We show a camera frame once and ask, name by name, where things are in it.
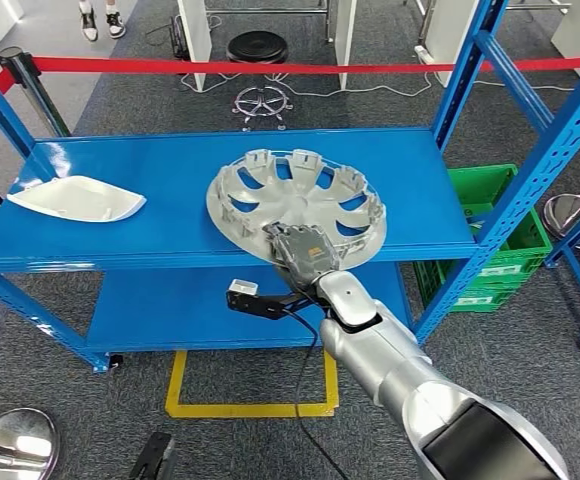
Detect black round stool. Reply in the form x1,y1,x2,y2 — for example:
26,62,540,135
226,31,295,132

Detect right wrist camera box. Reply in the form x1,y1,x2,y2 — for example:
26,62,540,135
226,278,321,324

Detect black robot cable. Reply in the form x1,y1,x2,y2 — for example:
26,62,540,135
285,305,352,480

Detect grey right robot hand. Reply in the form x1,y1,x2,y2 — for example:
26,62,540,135
262,221,344,293

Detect chrome barrier stanchion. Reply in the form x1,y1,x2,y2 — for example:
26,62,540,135
0,46,73,138
0,407,61,480
542,193,580,252

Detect white plastic car part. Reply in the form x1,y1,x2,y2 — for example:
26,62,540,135
6,175,147,225

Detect black cable bundle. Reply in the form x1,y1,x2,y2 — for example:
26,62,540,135
144,14,192,62

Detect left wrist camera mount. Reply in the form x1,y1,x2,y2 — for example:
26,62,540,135
128,431,177,480

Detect white cable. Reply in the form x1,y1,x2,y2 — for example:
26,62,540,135
180,69,576,101

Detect silver plastic hubcap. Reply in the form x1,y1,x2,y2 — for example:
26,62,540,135
205,148,388,272

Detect green plastic crate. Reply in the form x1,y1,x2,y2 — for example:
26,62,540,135
414,254,528,314
447,164,554,266

